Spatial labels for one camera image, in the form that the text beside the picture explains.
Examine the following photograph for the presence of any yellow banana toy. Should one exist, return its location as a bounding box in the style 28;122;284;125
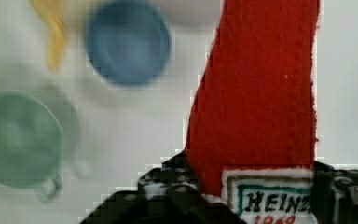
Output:
29;0;68;73

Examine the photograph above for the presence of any blue bowl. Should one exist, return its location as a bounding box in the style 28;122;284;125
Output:
85;0;172;86

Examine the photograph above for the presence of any red felt ketchup bottle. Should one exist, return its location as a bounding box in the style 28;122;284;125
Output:
185;0;320;224

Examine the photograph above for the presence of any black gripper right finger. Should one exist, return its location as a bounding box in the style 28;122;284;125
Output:
310;161;358;224

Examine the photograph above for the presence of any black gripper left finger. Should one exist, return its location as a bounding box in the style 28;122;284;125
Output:
136;150;206;218

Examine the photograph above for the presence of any green mug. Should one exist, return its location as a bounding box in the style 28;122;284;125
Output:
0;92;63;203

